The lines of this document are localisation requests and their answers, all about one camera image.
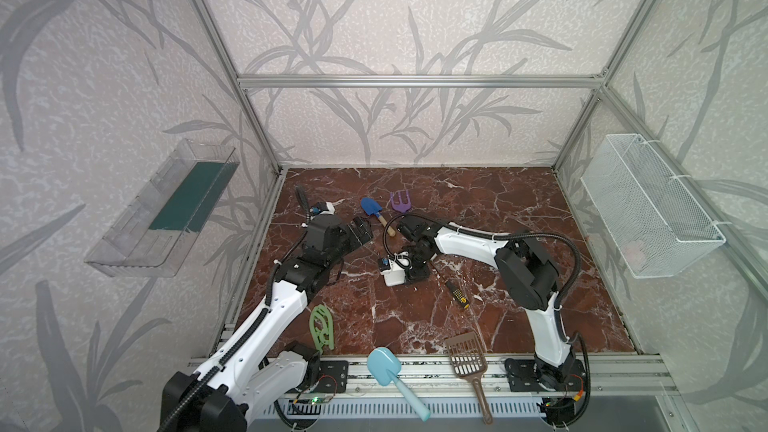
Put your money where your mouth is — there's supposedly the aluminium front rail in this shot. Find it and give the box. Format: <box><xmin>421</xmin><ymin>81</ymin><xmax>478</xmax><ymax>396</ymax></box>
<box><xmin>173</xmin><ymin>353</ymin><xmax>679</xmax><ymax>400</ymax></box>

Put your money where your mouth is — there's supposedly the brown litter scoop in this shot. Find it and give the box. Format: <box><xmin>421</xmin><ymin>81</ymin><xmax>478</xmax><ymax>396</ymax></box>
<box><xmin>445</xmin><ymin>331</ymin><xmax>493</xmax><ymax>425</ymax></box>

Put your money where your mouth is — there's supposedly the light blue plastic scoop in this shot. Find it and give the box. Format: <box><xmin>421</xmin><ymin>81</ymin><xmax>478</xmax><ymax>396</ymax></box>
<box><xmin>367</xmin><ymin>347</ymin><xmax>431</xmax><ymax>422</ymax></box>

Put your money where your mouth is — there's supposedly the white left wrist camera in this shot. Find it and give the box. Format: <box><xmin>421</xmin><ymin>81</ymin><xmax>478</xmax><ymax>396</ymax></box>
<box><xmin>309</xmin><ymin>202</ymin><xmax>335</xmax><ymax>219</ymax></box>

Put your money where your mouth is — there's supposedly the blue toy shovel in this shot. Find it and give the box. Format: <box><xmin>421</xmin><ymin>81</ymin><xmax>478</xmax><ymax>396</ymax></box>
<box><xmin>360</xmin><ymin>197</ymin><xmax>396</xmax><ymax>237</ymax></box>

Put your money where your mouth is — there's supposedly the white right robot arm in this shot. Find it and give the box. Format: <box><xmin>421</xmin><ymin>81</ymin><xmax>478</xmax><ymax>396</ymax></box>
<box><xmin>383</xmin><ymin>213</ymin><xmax>582</xmax><ymax>390</ymax></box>

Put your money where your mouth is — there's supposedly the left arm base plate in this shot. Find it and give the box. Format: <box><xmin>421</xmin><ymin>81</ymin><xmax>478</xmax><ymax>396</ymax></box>
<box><xmin>309</xmin><ymin>359</ymin><xmax>350</xmax><ymax>394</ymax></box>

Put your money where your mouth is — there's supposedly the clear plastic wall shelf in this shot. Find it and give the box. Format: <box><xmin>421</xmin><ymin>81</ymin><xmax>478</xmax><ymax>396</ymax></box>
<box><xmin>84</xmin><ymin>139</ymin><xmax>240</xmax><ymax>278</ymax></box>

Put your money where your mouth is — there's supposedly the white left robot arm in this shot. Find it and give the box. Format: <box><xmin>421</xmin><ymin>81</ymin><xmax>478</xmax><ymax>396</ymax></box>
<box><xmin>159</xmin><ymin>209</ymin><xmax>373</xmax><ymax>431</ymax></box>

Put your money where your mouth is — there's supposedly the black yellow screwdriver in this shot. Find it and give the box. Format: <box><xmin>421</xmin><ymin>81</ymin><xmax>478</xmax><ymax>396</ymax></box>
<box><xmin>445</xmin><ymin>280</ymin><xmax>470</xmax><ymax>310</ymax></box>

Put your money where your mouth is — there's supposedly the green plastic slotted tool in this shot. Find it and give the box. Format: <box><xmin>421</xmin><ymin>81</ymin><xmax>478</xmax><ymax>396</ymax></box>
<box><xmin>309</xmin><ymin>305</ymin><xmax>335</xmax><ymax>353</ymax></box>

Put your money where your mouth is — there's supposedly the white wire mesh basket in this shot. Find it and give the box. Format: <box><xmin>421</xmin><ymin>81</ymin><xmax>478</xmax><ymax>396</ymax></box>
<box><xmin>581</xmin><ymin>133</ymin><xmax>726</xmax><ymax>279</ymax></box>

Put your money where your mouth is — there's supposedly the purple toy rake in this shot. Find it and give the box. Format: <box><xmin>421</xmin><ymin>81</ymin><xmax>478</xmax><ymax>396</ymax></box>
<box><xmin>389</xmin><ymin>189</ymin><xmax>412</xmax><ymax>213</ymax></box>

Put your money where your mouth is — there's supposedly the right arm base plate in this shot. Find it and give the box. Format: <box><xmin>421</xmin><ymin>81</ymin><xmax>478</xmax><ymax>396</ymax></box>
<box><xmin>504</xmin><ymin>358</ymin><xmax>586</xmax><ymax>394</ymax></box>

